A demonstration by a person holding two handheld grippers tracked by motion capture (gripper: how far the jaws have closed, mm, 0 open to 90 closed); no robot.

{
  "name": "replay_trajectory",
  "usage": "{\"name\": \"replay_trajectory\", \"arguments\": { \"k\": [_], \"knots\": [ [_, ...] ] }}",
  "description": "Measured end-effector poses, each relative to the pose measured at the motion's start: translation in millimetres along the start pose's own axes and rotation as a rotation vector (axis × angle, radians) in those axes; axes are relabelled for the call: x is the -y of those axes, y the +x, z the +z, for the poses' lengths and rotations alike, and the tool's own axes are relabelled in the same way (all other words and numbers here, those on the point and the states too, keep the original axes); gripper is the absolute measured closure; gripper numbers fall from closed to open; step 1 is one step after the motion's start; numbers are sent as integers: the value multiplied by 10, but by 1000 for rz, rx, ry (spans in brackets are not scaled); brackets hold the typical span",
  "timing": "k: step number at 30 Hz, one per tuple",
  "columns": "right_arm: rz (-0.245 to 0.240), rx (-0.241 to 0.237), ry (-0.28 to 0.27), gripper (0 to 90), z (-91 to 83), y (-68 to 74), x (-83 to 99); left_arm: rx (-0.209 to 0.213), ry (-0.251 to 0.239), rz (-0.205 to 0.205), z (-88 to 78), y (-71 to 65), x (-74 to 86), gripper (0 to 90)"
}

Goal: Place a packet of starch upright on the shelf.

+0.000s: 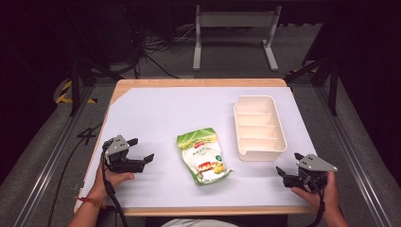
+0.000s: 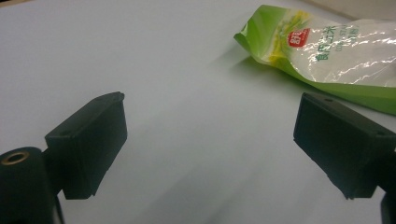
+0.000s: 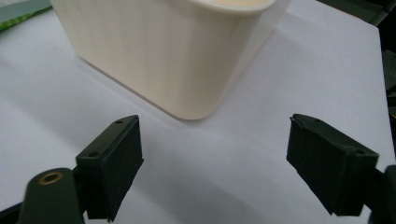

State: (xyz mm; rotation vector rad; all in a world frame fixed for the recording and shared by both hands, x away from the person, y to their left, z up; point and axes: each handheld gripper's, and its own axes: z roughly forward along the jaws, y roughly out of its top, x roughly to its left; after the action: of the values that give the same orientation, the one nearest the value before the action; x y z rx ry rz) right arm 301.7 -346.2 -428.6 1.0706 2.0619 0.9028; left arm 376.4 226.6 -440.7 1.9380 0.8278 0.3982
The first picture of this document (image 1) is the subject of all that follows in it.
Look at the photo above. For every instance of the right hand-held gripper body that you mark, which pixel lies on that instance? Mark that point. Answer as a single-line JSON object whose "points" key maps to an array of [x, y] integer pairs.
{"points": [[312, 167]]}

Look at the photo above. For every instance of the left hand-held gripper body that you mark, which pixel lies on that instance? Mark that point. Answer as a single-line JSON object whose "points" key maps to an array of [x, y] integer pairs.
{"points": [[121, 164]]}

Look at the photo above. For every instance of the person's left hand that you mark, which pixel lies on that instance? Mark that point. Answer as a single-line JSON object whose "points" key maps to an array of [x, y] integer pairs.
{"points": [[110, 184]]}

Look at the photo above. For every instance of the person's right hand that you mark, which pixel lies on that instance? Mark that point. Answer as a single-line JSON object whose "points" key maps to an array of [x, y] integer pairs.
{"points": [[329, 197]]}

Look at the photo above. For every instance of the white divided plastic box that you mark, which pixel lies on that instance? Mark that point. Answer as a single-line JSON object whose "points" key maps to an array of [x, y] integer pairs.
{"points": [[258, 129]]}

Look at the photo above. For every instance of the white table sheet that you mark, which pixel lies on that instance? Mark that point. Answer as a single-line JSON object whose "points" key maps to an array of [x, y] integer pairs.
{"points": [[170, 110]]}

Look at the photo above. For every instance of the green and white snack bag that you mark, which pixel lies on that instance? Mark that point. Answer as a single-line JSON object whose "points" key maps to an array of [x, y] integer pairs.
{"points": [[203, 157]]}

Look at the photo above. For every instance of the person's light clothing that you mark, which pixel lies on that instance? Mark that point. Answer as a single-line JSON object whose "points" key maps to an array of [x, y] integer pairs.
{"points": [[198, 223]]}

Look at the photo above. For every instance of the black metal stand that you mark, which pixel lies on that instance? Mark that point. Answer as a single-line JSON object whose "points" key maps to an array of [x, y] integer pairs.
{"points": [[75, 82], [332, 82]]}

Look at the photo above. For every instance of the yellow and black hazard tape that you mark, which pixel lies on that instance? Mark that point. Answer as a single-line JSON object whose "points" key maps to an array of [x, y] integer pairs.
{"points": [[64, 91]]}

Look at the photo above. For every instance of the white metal stand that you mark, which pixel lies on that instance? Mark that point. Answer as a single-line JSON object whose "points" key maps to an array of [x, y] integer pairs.
{"points": [[235, 19]]}

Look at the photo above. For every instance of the aluminium floor rail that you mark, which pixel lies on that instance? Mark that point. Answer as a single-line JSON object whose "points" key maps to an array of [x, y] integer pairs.
{"points": [[47, 164], [356, 164]]}

